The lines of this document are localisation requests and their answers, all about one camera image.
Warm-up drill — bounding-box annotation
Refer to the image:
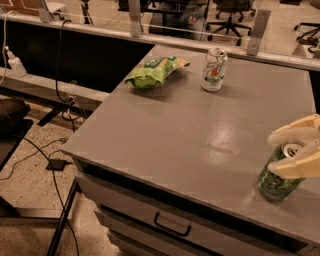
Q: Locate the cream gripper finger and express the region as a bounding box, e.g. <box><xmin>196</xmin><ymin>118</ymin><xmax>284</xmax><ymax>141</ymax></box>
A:
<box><xmin>267</xmin><ymin>114</ymin><xmax>320</xmax><ymax>145</ymax></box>
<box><xmin>268</xmin><ymin>139</ymin><xmax>320</xmax><ymax>179</ymax></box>

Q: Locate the green soda can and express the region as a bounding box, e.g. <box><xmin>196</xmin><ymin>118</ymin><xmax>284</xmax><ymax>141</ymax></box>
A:
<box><xmin>257</xmin><ymin>141</ymin><xmax>305</xmax><ymax>201</ymax></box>

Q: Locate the white 7up soda can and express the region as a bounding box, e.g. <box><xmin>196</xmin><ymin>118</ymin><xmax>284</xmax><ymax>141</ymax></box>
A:
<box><xmin>201</xmin><ymin>48</ymin><xmax>228</xmax><ymax>92</ymax></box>

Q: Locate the black office chair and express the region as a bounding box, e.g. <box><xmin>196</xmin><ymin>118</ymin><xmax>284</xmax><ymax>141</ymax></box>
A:
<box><xmin>206</xmin><ymin>0</ymin><xmax>256</xmax><ymax>46</ymax></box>

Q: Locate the green chip bag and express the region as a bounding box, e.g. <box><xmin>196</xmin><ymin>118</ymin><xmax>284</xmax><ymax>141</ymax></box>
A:
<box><xmin>125</xmin><ymin>56</ymin><xmax>190</xmax><ymax>89</ymax></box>

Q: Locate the black power adapter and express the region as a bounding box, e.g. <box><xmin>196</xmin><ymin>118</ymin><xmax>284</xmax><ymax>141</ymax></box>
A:
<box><xmin>46</xmin><ymin>159</ymin><xmax>66</xmax><ymax>171</ymax></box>

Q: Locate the dark chair at left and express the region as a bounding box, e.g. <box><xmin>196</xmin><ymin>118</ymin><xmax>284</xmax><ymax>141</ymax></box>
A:
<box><xmin>0</xmin><ymin>98</ymin><xmax>32</xmax><ymax>171</ymax></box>

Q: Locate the clear sanitizer bottle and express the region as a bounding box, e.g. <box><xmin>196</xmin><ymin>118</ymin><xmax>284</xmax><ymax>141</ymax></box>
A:
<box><xmin>5</xmin><ymin>46</ymin><xmax>27</xmax><ymax>77</ymax></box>

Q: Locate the grey metal bracket right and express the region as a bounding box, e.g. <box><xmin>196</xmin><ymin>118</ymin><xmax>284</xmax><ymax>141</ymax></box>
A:
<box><xmin>246</xmin><ymin>9</ymin><xmax>271</xmax><ymax>56</ymax></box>

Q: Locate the grey metal bracket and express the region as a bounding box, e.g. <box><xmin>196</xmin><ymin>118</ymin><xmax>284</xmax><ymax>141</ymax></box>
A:
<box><xmin>128</xmin><ymin>0</ymin><xmax>142</xmax><ymax>37</ymax></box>
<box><xmin>246</xmin><ymin>9</ymin><xmax>271</xmax><ymax>56</ymax></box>

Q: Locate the black drawer handle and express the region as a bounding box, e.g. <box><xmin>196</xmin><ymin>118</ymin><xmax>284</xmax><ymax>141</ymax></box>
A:
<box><xmin>153</xmin><ymin>212</ymin><xmax>193</xmax><ymax>238</ymax></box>

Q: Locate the grey metal bracket middle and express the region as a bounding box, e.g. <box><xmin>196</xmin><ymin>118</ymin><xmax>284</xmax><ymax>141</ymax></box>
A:
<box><xmin>128</xmin><ymin>0</ymin><xmax>142</xmax><ymax>37</ymax></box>

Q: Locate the black hanging cable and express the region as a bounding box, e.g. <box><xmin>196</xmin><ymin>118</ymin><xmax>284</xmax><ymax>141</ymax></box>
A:
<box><xmin>54</xmin><ymin>18</ymin><xmax>78</xmax><ymax>133</ymax></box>

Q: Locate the black floor cable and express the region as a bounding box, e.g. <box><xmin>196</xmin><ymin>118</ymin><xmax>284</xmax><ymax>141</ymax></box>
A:
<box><xmin>0</xmin><ymin>136</ymin><xmax>81</xmax><ymax>256</ymax></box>

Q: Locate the white cable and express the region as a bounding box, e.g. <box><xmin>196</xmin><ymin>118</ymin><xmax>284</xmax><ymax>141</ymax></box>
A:
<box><xmin>0</xmin><ymin>9</ymin><xmax>20</xmax><ymax>86</ymax></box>

